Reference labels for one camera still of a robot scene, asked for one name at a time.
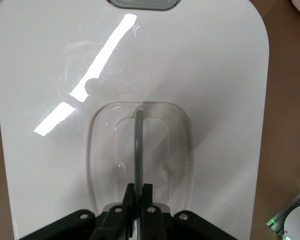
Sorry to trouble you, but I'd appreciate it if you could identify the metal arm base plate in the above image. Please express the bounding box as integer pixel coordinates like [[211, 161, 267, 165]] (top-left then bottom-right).
[[266, 185, 300, 237]]

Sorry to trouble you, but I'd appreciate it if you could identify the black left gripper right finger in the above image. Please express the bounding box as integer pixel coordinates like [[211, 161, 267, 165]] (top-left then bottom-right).
[[139, 183, 167, 240]]

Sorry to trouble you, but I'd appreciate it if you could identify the white lid with grey clips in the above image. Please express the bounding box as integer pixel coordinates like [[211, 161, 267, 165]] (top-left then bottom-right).
[[0, 0, 270, 240]]

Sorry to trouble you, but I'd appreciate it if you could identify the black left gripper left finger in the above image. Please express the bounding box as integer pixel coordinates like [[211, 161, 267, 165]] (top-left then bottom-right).
[[91, 183, 136, 240]]

